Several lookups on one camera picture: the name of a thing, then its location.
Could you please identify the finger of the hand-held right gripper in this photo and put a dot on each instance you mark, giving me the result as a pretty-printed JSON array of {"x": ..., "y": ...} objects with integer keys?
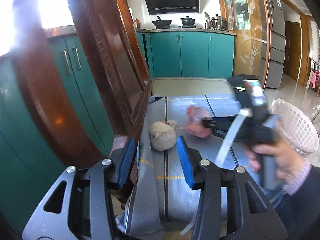
[
  {"x": 220, "y": 122},
  {"x": 222, "y": 133}
]

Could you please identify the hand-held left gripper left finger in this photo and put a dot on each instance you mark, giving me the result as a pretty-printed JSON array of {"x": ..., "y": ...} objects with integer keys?
[{"x": 125, "y": 166}]

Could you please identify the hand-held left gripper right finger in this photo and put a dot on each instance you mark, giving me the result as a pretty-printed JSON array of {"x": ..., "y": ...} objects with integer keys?
[{"x": 184, "y": 165}]

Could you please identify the white plush toy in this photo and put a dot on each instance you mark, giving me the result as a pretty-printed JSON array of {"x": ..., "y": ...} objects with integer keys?
[{"x": 162, "y": 137}]

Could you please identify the white plastic mesh basket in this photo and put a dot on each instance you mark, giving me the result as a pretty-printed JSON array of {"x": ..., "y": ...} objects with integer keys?
[{"x": 300, "y": 130}]

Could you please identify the person's right forearm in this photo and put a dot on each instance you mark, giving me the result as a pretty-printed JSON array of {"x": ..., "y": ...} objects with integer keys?
[{"x": 305, "y": 205}]

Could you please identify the person's right hand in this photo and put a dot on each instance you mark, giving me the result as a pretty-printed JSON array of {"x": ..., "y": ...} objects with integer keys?
[{"x": 287, "y": 160}]

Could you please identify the grey refrigerator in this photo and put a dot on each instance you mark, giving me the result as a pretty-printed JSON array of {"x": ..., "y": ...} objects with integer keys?
[{"x": 275, "y": 55}]

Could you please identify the hanging clothes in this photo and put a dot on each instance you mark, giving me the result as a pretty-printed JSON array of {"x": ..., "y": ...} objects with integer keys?
[{"x": 313, "y": 76}]

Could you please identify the teal kitchen cabinets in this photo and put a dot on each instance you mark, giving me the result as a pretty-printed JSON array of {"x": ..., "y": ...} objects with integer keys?
[{"x": 190, "y": 55}]

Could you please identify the etched glass wooden door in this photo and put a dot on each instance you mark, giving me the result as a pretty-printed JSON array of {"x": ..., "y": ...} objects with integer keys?
[{"x": 250, "y": 42}]

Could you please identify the brown wooden door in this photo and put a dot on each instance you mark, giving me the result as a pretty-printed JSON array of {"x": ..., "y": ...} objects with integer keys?
[{"x": 292, "y": 50}]

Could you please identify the steel stock pot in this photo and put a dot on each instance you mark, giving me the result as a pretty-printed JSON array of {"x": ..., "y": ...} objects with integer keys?
[{"x": 218, "y": 22}]

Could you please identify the steel pot lid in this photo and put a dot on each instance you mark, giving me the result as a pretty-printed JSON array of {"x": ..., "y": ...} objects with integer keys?
[{"x": 207, "y": 20}]

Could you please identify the black cooking pot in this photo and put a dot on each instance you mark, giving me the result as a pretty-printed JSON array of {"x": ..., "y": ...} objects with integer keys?
[{"x": 188, "y": 22}]

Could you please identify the carved wooden chair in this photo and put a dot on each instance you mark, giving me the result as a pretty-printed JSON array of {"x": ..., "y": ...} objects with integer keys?
[{"x": 100, "y": 55}]

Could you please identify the black wok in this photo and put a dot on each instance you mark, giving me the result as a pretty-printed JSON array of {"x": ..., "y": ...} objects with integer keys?
[{"x": 162, "y": 23}]

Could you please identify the brown bottle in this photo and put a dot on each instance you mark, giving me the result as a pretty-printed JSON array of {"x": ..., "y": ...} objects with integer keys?
[{"x": 136, "y": 23}]

